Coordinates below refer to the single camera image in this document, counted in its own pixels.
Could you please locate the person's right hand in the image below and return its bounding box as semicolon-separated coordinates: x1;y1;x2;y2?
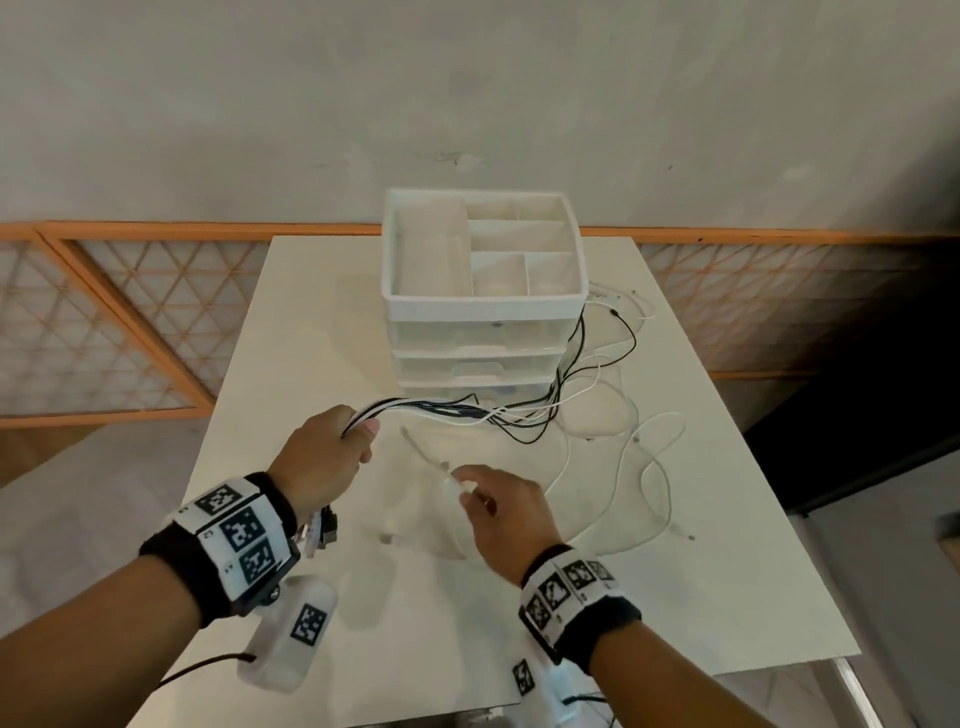
449;463;568;588

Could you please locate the person's left hand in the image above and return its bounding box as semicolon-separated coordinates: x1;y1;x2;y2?
268;404;382;526

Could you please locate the white drawer organizer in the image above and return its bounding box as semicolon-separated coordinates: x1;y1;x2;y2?
380;187;590;403

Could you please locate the person's right forearm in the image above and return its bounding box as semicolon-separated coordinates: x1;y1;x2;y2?
584;618;781;728

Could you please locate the person's left forearm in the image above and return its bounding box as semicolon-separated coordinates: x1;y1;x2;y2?
0;554;204;728

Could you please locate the black wristband with marker tags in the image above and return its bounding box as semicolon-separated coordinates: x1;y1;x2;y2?
517;543;645;675
138;470;303;628

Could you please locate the white table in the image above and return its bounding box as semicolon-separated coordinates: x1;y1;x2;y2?
123;234;880;728

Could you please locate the orange-framed lattice screen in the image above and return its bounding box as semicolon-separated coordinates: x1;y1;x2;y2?
581;224;960;384
41;221;385;418
0;223;215;430

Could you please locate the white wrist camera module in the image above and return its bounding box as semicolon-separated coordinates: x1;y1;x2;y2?
236;573;340;693
512;656;601;728

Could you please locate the black camera power cord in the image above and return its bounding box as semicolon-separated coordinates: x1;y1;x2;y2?
558;693;624;728
153;652;258;691

